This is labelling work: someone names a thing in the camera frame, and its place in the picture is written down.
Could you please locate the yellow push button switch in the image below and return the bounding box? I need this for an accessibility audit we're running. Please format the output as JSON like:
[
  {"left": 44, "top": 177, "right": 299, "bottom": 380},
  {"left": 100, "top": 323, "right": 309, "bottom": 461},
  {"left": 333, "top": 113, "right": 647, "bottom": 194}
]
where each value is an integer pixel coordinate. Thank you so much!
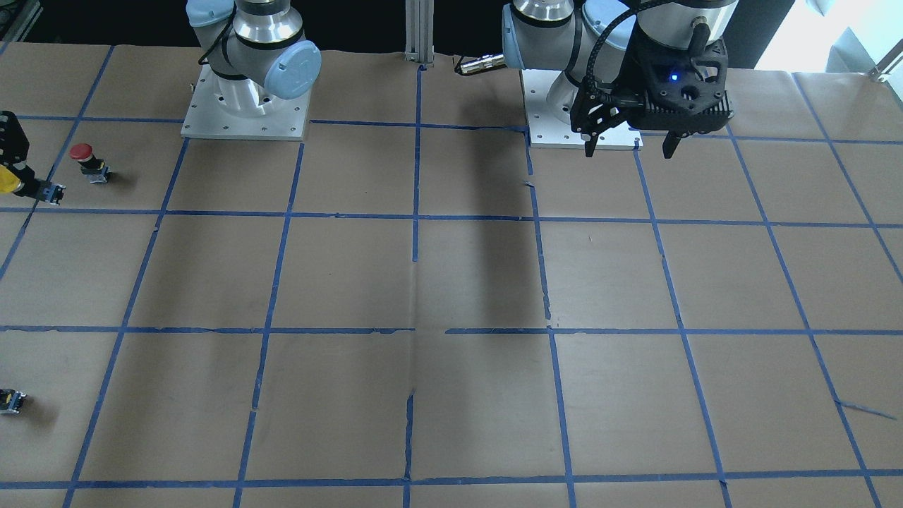
[{"left": 1, "top": 164, "right": 66, "bottom": 205}]

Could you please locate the silver metal connector plug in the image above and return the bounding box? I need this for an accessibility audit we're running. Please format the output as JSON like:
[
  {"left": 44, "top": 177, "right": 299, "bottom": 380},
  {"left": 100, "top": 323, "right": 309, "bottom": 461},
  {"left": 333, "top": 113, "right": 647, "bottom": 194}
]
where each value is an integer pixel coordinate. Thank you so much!
[{"left": 454, "top": 54, "right": 507, "bottom": 76}]

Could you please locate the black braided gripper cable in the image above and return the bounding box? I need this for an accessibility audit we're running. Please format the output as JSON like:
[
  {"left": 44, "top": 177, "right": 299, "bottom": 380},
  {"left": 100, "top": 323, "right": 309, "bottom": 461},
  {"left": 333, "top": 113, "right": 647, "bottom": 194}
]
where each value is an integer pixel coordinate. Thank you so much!
[{"left": 580, "top": 0, "right": 671, "bottom": 107}]

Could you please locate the red push button switch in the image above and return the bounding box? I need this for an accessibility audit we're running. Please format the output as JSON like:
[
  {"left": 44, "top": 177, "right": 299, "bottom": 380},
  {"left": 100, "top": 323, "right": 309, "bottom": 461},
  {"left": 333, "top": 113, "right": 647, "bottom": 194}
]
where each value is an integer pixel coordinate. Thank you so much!
[{"left": 68, "top": 143, "right": 111, "bottom": 184}]

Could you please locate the aluminium frame post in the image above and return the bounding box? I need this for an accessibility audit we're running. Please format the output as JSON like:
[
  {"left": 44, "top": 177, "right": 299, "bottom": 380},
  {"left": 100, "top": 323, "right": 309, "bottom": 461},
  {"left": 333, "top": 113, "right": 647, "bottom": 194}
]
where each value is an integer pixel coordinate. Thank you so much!
[{"left": 404, "top": 0, "right": 435, "bottom": 66}]

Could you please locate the black button switch part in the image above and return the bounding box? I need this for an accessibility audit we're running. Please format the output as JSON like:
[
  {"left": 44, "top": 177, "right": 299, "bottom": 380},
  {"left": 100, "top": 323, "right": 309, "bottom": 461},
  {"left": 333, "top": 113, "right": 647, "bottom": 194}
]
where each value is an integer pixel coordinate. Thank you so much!
[{"left": 1, "top": 388, "right": 27, "bottom": 415}]

